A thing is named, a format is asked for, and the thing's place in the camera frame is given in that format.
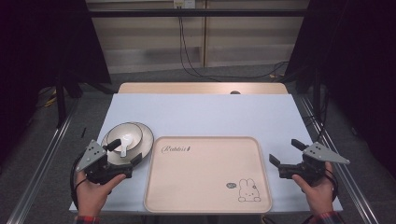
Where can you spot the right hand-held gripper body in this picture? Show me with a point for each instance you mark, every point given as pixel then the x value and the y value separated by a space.
pixel 323 153

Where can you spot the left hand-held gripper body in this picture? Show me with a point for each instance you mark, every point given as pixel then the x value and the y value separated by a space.
pixel 92 152

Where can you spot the white ceramic spoon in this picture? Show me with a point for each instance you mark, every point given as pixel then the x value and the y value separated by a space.
pixel 126 140

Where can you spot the beige bowl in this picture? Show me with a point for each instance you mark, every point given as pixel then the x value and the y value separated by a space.
pixel 120 131

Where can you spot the beige round plate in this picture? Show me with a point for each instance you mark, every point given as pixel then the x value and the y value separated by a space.
pixel 147 141

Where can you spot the beige tray with rabbit print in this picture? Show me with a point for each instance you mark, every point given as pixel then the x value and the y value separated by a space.
pixel 202 177

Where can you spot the person's right hand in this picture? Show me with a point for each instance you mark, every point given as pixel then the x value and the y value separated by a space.
pixel 319 196

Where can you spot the person's left hand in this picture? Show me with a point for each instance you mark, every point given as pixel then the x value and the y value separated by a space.
pixel 91 196

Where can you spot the small black stick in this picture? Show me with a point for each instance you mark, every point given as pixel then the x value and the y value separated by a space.
pixel 83 132

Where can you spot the small dark round knob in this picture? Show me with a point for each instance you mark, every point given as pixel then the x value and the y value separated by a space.
pixel 235 92

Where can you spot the white table mat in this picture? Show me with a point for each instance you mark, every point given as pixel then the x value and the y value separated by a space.
pixel 202 115

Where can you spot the wooden table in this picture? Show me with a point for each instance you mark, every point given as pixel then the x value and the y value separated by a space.
pixel 186 88

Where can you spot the black curtain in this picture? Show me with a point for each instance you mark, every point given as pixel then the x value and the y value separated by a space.
pixel 37 46
pixel 358 62

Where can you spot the aluminium floor rail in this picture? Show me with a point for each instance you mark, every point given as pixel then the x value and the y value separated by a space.
pixel 345 174
pixel 40 161

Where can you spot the black stand post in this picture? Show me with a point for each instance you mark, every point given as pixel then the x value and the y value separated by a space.
pixel 61 102
pixel 316 93

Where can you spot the white wall socket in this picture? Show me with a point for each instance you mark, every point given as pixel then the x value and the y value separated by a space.
pixel 184 3

